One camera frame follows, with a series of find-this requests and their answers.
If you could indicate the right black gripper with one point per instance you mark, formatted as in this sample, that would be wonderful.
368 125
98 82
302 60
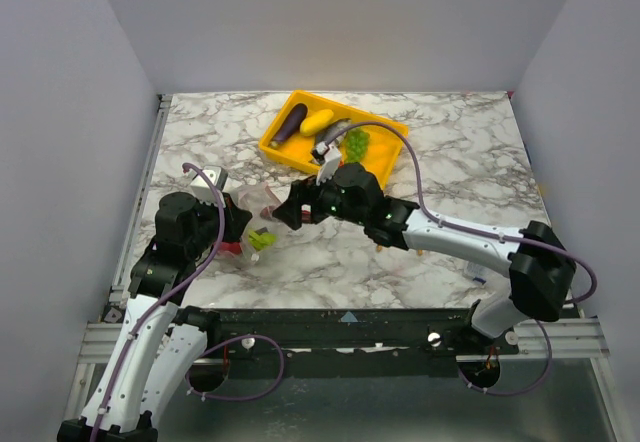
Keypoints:
304 200

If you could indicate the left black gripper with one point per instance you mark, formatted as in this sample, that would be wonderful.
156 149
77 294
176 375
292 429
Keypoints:
235 218

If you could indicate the red tomato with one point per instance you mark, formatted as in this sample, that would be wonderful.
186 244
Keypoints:
231 249

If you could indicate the green celery stalk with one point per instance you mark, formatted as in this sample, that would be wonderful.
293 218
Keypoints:
261 239

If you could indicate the clear zip top bag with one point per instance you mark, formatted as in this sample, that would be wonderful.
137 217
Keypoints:
254 199

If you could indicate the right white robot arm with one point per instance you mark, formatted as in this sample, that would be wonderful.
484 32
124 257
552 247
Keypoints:
535 263

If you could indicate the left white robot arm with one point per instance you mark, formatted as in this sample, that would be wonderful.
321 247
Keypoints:
159 339

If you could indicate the small clear plastic bag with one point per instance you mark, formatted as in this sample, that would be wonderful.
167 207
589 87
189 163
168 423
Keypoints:
476 273

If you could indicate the grey toy fish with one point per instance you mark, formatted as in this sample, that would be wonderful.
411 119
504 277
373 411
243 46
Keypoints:
329 132

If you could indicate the yellow squash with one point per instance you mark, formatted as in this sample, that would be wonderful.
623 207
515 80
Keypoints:
316 122

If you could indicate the purple eggplant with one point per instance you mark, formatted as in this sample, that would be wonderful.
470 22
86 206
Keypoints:
290 125

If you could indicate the green grape bunch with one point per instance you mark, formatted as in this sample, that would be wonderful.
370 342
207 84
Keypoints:
356 145

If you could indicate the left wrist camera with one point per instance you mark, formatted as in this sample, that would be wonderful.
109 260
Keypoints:
216 176

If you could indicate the yellow handled pliers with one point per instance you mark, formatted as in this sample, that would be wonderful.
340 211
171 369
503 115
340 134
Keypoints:
379 248

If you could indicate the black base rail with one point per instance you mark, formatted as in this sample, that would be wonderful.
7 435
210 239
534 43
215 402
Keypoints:
259 344

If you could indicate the aluminium extrusion frame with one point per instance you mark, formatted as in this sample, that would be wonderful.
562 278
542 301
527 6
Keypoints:
458 156

